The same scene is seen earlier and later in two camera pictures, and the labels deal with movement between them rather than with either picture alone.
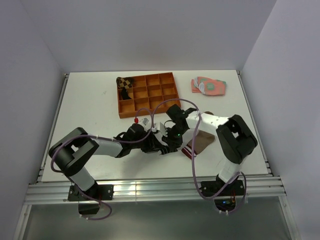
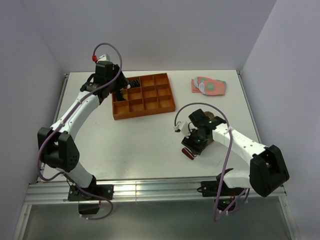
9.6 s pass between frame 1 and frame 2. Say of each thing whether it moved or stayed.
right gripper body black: moved
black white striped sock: moved
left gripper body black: moved
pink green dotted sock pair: stayed
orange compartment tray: stayed
